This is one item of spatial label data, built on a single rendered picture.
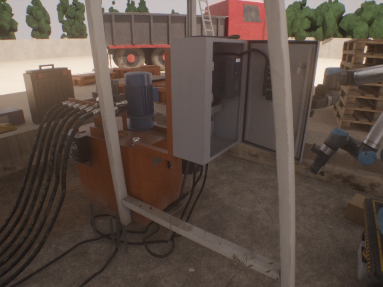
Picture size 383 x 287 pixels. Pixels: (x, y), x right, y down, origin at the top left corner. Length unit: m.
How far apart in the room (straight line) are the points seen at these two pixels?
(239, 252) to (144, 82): 1.27
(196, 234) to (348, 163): 1.68
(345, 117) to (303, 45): 2.04
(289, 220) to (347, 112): 2.34
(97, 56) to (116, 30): 8.01
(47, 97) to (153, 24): 6.82
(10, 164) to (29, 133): 0.39
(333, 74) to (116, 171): 1.41
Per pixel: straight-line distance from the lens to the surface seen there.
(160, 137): 1.74
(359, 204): 2.21
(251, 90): 1.48
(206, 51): 1.12
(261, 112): 1.45
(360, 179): 2.64
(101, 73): 1.47
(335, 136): 1.61
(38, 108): 3.38
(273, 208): 2.14
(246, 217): 1.99
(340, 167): 2.64
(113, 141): 1.58
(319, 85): 1.48
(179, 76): 1.21
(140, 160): 1.61
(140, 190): 1.72
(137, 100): 1.87
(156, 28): 9.68
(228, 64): 1.36
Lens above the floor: 1.20
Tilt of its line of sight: 21 degrees down
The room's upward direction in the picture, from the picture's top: straight up
